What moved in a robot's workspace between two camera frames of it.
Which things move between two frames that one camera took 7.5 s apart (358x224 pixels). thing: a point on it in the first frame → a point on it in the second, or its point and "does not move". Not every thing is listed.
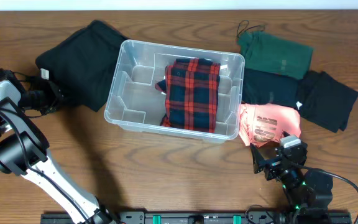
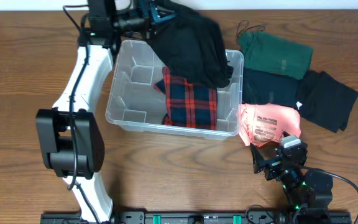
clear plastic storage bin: x=136 y=101 does not move
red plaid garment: x=191 y=88 does not move
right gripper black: x=274 y=164 does not move
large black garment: x=84 y=65 → x=190 y=43
